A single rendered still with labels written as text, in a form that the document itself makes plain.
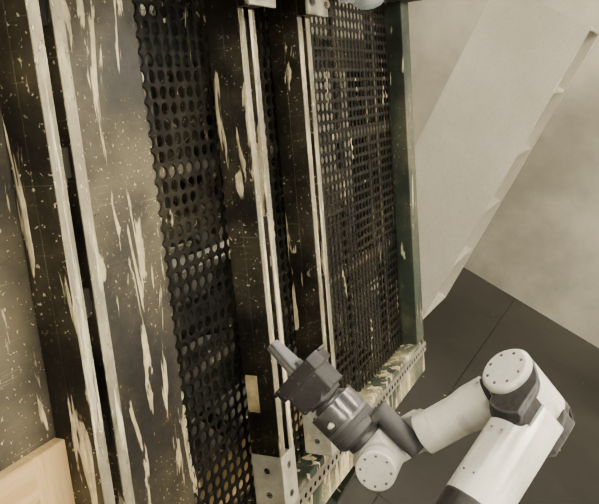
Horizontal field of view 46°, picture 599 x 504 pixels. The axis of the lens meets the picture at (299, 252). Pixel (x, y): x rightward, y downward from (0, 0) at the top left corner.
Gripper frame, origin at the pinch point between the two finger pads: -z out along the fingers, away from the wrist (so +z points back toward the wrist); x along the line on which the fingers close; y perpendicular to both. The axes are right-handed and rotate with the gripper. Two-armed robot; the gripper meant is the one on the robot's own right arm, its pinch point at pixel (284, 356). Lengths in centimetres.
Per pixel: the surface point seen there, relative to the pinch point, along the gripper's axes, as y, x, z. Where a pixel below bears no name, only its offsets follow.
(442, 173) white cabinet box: -334, -47, -32
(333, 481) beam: -43, -45, 26
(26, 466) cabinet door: 41.2, -11.9, -11.5
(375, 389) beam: -78, -39, 19
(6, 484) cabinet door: 44.6, -12.4, -11.1
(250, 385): -14.7, -20.9, -2.4
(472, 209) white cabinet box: -333, -51, -3
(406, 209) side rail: -116, -6, -12
